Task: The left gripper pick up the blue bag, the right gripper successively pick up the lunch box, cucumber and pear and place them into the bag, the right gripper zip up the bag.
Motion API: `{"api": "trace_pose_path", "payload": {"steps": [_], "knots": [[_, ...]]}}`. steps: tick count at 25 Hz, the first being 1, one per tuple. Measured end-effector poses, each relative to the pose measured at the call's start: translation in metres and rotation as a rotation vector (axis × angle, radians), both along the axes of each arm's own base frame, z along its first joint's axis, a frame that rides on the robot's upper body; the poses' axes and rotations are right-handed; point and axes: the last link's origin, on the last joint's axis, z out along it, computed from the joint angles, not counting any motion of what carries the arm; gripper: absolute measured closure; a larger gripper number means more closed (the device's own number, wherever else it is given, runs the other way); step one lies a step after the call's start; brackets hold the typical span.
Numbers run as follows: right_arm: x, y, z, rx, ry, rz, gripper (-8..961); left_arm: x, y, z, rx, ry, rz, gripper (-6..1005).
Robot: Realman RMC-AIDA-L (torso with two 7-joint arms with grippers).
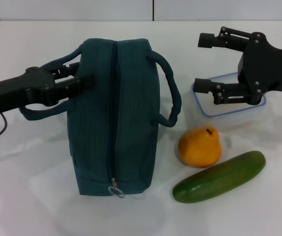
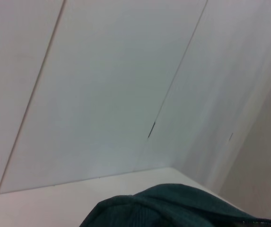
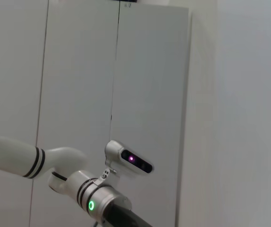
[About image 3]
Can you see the white panel cabinet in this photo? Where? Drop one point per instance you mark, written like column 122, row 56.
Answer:
column 78, row 71

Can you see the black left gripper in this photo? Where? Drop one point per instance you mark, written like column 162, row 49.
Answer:
column 125, row 220

